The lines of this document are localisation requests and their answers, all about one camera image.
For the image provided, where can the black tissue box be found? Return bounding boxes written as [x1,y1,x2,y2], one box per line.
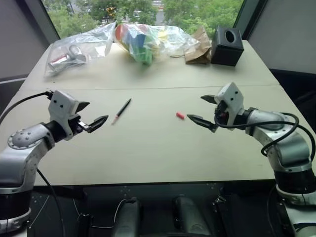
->
[210,26,245,67]

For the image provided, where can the blue foam block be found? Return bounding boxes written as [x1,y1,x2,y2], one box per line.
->
[125,31,147,49]

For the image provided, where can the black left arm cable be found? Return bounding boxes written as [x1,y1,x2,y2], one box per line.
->
[0,90,54,124]

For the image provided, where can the dark rounded shape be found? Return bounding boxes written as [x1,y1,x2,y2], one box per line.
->
[112,197,141,237]
[171,195,211,237]

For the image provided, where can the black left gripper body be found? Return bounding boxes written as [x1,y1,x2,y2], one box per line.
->
[70,115,90,135]

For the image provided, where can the clear bag with colourful blocks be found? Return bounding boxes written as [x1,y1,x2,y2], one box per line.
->
[112,23,201,67]

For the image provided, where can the black pen with red end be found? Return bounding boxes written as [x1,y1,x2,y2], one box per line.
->
[111,98,132,125]

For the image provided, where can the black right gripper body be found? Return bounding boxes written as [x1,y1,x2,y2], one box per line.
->
[214,99,230,124]

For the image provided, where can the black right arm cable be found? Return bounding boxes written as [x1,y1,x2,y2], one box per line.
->
[213,112,300,158]

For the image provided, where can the clear bag with metal parts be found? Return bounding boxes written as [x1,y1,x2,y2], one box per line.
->
[43,21,117,80]

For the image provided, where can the silver metal parts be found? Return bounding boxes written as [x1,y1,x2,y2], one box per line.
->
[47,45,87,73]

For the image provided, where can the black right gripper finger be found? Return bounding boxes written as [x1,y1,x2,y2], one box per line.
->
[186,114,219,134]
[200,94,218,105]

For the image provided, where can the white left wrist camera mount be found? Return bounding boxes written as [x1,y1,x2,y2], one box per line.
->
[47,90,82,142]

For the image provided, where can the brown paper bag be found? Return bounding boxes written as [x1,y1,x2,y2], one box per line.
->
[183,25,213,66]

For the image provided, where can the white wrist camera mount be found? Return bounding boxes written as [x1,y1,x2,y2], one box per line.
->
[214,82,245,130]
[47,90,82,142]

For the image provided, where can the green foam block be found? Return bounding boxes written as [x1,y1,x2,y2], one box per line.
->
[134,46,154,67]

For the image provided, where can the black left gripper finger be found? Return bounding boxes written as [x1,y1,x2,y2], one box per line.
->
[87,115,110,134]
[77,101,91,115]

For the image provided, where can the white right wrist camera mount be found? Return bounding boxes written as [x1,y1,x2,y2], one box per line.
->
[214,82,245,130]

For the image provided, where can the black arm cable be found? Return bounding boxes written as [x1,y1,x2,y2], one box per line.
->
[213,112,300,158]
[0,90,54,124]

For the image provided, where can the dark window frame post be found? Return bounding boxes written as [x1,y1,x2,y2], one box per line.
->
[24,0,61,45]
[233,0,260,40]

